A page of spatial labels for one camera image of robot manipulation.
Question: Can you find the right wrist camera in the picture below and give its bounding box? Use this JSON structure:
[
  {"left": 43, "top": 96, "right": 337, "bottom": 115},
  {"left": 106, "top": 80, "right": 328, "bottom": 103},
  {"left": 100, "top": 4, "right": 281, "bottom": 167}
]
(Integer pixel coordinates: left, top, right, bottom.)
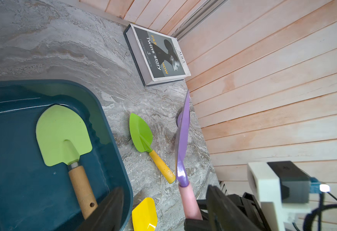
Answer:
[{"left": 247, "top": 161, "right": 330, "bottom": 231}]

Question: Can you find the light green shovel wooden handle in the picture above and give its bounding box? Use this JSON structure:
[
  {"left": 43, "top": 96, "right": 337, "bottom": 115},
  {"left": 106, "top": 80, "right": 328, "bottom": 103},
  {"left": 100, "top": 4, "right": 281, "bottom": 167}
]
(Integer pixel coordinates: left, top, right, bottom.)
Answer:
[{"left": 36, "top": 105, "right": 98, "bottom": 219}]

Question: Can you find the purple shovel with pink handle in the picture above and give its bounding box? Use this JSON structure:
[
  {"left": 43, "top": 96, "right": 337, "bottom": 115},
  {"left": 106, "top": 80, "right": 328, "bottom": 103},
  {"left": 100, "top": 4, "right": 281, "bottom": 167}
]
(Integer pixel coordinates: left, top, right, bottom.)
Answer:
[{"left": 175, "top": 92, "right": 202, "bottom": 220}]

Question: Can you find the purple trowel with pink handle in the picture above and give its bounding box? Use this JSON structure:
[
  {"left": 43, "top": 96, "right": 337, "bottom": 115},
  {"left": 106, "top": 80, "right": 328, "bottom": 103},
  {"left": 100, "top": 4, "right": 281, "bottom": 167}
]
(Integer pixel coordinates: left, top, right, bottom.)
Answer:
[{"left": 176, "top": 112, "right": 183, "bottom": 127}]

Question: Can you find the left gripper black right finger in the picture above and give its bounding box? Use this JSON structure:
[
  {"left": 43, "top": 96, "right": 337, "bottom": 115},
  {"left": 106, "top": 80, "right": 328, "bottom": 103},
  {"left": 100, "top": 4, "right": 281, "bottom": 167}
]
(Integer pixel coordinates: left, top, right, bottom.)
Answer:
[{"left": 206, "top": 185, "right": 259, "bottom": 231}]

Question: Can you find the black and white book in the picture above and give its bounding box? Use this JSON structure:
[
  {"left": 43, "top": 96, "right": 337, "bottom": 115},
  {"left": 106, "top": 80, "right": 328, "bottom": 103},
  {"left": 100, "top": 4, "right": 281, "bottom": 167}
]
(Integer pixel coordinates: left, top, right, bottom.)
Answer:
[{"left": 124, "top": 24, "right": 191, "bottom": 86}]

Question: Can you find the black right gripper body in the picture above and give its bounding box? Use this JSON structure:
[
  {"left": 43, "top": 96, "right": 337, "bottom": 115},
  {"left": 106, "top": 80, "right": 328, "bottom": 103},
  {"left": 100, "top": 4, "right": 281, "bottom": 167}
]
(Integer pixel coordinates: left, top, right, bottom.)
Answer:
[{"left": 184, "top": 192, "right": 271, "bottom": 231}]

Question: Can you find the teal plastic storage box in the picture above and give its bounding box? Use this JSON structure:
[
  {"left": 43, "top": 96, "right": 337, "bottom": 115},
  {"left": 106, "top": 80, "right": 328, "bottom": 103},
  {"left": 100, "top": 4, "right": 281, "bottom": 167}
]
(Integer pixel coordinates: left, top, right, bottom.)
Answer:
[{"left": 0, "top": 80, "right": 133, "bottom": 231}]

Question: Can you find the yellow plastic scoop right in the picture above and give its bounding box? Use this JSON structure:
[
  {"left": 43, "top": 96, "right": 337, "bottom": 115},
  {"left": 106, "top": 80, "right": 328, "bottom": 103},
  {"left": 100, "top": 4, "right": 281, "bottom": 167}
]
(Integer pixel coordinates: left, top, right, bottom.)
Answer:
[{"left": 132, "top": 197, "right": 158, "bottom": 231}]

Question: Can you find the green trowel with yellow handle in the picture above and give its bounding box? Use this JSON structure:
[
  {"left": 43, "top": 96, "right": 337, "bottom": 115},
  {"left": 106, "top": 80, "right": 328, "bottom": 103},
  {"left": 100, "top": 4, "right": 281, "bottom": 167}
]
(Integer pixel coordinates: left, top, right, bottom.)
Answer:
[{"left": 129, "top": 113, "right": 176, "bottom": 184}]

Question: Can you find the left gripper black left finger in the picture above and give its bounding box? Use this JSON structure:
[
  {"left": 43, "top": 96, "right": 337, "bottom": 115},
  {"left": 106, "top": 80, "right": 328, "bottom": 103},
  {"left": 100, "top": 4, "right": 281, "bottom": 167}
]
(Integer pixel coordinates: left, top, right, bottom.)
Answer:
[{"left": 77, "top": 187, "right": 124, "bottom": 231}]

